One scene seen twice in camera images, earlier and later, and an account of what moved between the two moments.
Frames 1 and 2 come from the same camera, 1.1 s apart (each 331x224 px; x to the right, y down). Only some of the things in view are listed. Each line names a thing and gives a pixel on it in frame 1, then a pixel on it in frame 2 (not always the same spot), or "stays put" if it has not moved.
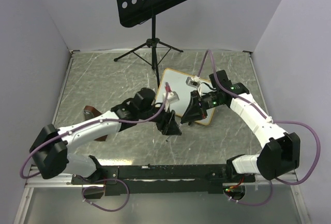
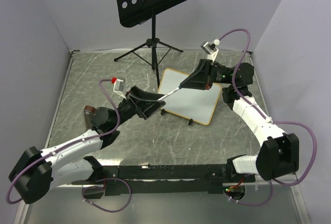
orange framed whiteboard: x=177 y=84 stays put
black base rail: x=140 y=180 stays put
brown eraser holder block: x=90 y=112 stays put
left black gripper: x=167 y=124 -> x=145 y=108
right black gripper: x=195 y=111 -> x=201 y=78
